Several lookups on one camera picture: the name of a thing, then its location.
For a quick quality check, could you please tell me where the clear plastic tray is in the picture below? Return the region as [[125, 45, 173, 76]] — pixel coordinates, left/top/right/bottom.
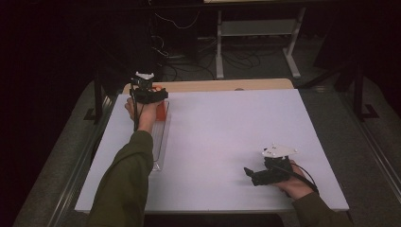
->
[[150, 99, 171, 172]]

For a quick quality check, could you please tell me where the white hanging cable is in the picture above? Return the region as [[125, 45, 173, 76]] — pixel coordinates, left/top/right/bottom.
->
[[153, 10, 201, 31]]

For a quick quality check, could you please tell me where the orange phone case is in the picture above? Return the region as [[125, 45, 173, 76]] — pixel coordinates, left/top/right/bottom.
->
[[153, 84, 167, 122]]

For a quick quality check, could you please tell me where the person's right hand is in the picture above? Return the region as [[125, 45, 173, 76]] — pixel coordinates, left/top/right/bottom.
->
[[272, 160, 316, 201]]

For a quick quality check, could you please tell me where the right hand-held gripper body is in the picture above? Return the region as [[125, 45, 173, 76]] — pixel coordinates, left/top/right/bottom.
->
[[251, 143, 299, 187]]

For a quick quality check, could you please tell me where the metal floor rail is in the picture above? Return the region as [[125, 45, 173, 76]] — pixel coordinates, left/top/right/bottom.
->
[[46, 94, 117, 227], [340, 91, 401, 202]]

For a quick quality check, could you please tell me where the person's left hand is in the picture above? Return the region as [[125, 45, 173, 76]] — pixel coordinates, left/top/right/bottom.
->
[[124, 97, 158, 133]]

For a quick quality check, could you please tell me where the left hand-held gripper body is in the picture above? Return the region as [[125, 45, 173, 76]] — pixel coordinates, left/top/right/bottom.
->
[[129, 71, 155, 105]]

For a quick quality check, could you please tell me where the white metal desk frame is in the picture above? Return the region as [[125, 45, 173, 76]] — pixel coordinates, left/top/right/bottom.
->
[[216, 7, 306, 79]]

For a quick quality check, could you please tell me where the tangle of floor cables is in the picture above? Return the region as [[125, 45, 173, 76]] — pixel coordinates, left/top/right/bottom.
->
[[150, 34, 285, 81]]

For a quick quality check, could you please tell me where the right hand-held gripper cable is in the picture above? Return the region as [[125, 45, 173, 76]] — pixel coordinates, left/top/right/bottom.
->
[[272, 163, 320, 194]]

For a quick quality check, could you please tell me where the black metal stand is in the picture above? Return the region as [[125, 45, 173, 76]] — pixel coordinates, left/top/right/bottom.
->
[[353, 62, 380, 122], [83, 72, 110, 124]]

